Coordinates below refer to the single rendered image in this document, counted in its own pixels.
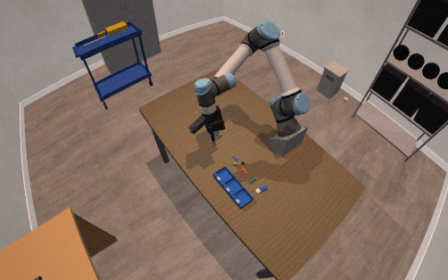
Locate white and blue eraser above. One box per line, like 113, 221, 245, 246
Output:
256, 185, 268, 193

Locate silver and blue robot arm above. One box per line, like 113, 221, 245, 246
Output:
195, 21, 310, 137

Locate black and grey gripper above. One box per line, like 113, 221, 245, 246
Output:
202, 106, 225, 146

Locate blue rack of bins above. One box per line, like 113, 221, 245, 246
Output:
213, 166, 253, 209

